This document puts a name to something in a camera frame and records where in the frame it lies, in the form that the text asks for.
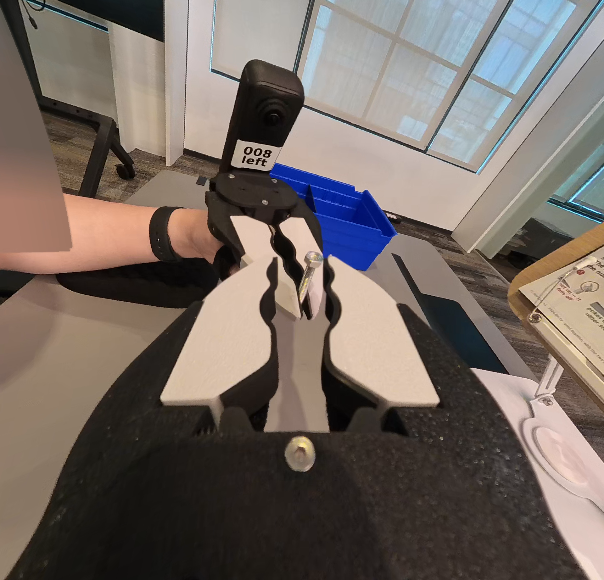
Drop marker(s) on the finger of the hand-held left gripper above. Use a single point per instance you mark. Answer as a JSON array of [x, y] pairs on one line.
[[250, 238], [302, 235]]

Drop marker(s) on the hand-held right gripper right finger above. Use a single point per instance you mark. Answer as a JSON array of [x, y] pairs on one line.
[[377, 339]]

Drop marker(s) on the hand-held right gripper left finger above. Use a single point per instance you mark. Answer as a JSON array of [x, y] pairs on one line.
[[226, 339]]

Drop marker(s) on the silver bolt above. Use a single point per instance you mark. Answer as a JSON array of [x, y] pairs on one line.
[[306, 282]]

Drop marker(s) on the blue plastic bin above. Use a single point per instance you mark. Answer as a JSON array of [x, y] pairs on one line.
[[349, 226]]

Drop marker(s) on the person's left forearm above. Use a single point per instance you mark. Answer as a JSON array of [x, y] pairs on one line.
[[108, 231]]

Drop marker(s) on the person's left hand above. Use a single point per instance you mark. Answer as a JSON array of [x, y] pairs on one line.
[[196, 235]]

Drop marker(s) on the black wristband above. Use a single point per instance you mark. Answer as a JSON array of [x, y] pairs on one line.
[[163, 235]]

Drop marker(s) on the wooden board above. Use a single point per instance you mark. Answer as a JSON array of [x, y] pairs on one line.
[[515, 297]]

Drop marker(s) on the large grid window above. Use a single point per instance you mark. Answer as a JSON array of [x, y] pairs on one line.
[[377, 61]]

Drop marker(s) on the white instruction sheet stand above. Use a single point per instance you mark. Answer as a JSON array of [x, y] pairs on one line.
[[580, 287]]

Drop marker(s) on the white stand base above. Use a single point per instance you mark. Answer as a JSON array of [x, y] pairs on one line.
[[557, 448]]

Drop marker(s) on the black screen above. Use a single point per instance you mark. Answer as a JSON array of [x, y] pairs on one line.
[[94, 4]]

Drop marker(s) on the black rolling cart frame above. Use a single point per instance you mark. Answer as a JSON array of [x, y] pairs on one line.
[[101, 150]]

